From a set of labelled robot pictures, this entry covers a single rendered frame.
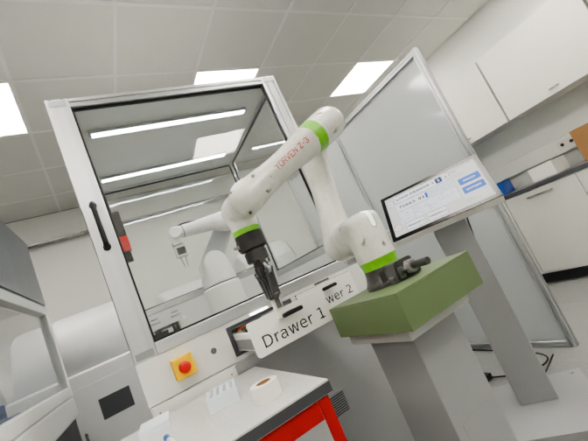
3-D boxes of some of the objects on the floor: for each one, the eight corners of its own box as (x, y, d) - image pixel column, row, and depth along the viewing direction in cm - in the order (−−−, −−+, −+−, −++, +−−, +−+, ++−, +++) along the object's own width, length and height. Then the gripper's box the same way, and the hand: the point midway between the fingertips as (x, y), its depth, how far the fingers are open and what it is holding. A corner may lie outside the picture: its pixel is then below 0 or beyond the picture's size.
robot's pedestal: (599, 543, 96) (468, 286, 108) (552, 641, 81) (405, 328, 92) (499, 505, 122) (402, 299, 133) (449, 573, 106) (343, 334, 118)
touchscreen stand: (626, 433, 128) (491, 185, 143) (498, 453, 146) (389, 230, 161) (582, 374, 173) (483, 190, 188) (487, 395, 191) (404, 225, 206)
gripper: (239, 258, 119) (266, 325, 116) (249, 248, 108) (280, 322, 104) (258, 251, 123) (285, 315, 119) (270, 241, 111) (300, 311, 108)
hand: (278, 308), depth 112 cm, fingers closed, pressing on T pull
